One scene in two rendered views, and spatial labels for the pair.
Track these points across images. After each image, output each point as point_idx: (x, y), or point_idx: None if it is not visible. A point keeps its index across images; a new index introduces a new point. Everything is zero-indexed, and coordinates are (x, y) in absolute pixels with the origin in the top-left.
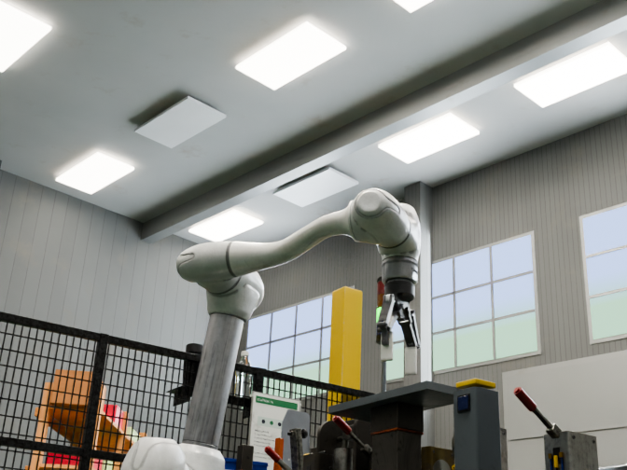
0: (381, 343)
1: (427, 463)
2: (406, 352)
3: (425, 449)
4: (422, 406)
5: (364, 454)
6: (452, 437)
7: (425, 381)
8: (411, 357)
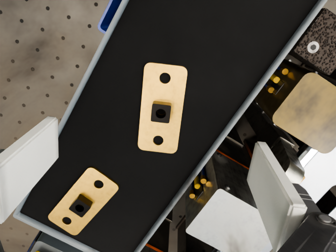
0: (13, 144)
1: (263, 106)
2: (281, 197)
3: (273, 111)
4: None
5: None
6: (286, 169)
7: (14, 212)
8: (265, 204)
